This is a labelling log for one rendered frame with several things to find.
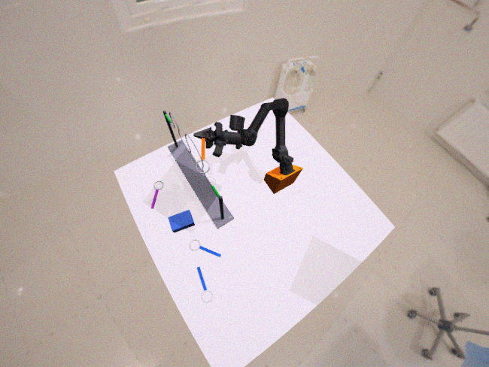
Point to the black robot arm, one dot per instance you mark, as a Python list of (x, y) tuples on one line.
[(248, 136)]

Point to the blue rectangular block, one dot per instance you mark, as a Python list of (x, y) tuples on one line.
[(181, 221)]

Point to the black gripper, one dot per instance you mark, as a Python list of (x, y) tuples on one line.
[(213, 136)]

